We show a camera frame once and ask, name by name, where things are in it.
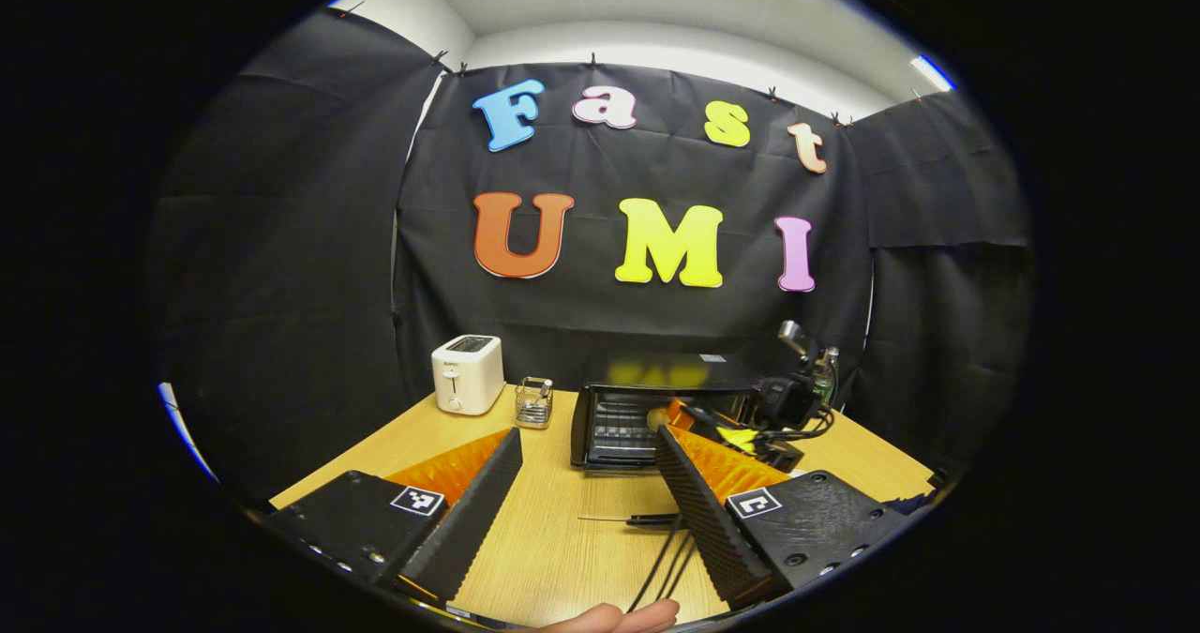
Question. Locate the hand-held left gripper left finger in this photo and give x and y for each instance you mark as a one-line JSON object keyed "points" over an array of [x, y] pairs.
{"points": [[469, 516]]}

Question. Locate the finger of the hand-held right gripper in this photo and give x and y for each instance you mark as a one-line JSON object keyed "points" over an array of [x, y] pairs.
{"points": [[712, 425]]}

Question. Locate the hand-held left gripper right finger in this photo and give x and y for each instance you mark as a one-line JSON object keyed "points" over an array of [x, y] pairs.
{"points": [[708, 520]]}

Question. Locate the round bread bun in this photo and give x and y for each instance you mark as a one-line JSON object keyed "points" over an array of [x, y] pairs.
{"points": [[656, 417]]}

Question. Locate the black electric oven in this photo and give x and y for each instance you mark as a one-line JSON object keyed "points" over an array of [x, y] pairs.
{"points": [[614, 427]]}

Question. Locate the clear plastic water bottle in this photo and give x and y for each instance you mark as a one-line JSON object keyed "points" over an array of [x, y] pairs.
{"points": [[830, 370]]}

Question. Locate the white toaster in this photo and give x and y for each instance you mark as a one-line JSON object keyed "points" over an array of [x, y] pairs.
{"points": [[467, 375]]}

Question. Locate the black backdrop cloth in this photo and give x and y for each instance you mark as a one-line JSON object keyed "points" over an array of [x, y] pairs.
{"points": [[600, 314]]}

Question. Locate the ceiling light panel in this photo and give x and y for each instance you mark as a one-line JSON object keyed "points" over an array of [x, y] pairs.
{"points": [[932, 72]]}

